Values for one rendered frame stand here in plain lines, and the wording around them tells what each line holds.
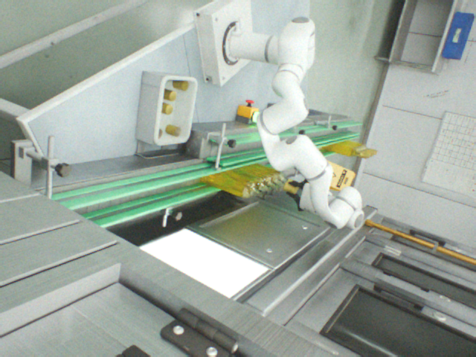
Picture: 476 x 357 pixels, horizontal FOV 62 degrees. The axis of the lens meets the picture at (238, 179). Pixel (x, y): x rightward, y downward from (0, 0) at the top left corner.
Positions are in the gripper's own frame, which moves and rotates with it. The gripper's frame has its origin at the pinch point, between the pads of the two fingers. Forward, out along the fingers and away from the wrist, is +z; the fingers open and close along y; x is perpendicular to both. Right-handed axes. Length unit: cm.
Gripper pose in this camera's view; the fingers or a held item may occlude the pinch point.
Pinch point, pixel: (293, 189)
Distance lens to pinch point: 152.0
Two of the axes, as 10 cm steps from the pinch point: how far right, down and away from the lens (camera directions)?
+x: -7.2, 0.7, -6.9
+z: -6.6, -3.5, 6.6
